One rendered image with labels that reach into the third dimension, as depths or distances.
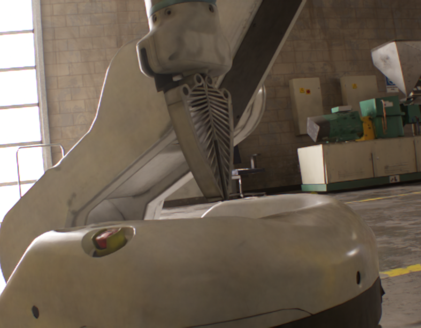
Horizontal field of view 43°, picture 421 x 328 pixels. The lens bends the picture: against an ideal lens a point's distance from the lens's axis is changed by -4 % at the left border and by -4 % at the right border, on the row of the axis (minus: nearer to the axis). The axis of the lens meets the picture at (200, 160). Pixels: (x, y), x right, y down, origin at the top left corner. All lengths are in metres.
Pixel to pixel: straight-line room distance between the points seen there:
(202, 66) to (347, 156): 6.99
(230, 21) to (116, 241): 0.33
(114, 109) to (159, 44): 0.30
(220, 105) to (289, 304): 0.23
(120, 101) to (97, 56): 8.31
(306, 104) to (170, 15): 9.10
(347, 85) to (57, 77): 5.02
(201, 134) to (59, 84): 8.49
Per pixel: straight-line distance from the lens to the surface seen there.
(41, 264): 0.70
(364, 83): 10.27
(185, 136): 0.52
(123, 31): 9.26
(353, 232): 0.75
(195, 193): 8.39
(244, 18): 0.74
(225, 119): 0.57
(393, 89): 10.80
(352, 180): 7.56
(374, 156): 7.71
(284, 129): 9.63
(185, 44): 0.53
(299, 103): 9.57
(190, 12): 0.54
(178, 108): 0.52
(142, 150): 0.78
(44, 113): 8.84
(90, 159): 0.85
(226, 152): 0.56
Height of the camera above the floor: 0.42
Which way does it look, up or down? 2 degrees up
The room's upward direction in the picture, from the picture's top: 6 degrees counter-clockwise
